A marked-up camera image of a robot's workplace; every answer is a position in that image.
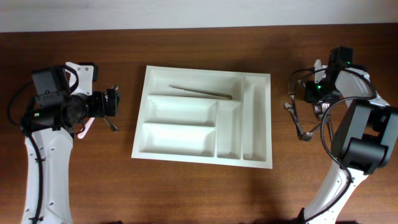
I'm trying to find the pink plastic knife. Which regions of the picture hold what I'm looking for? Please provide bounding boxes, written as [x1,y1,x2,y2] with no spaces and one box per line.
[77,118,95,139]

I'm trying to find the steel fork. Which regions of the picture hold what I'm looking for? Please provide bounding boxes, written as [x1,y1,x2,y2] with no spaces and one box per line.
[321,103,334,141]
[297,78,330,122]
[287,80,303,139]

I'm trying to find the large steel spoon upper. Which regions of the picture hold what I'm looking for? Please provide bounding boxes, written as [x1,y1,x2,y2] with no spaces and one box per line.
[103,116,119,133]

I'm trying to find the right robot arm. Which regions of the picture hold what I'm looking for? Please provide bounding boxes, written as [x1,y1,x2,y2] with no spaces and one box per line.
[289,47,397,223]

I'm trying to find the white plastic cutlery tray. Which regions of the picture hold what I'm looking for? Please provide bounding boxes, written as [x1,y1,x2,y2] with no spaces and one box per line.
[132,66,272,169]

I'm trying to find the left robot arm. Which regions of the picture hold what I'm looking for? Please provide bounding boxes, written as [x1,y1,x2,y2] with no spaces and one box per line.
[20,62,120,223]

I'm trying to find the small steel teaspoon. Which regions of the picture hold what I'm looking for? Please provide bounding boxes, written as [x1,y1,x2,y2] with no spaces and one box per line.
[284,102,303,139]
[302,123,321,142]

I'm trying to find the steel kitchen tongs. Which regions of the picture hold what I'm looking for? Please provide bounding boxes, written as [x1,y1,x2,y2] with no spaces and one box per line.
[169,85,233,100]

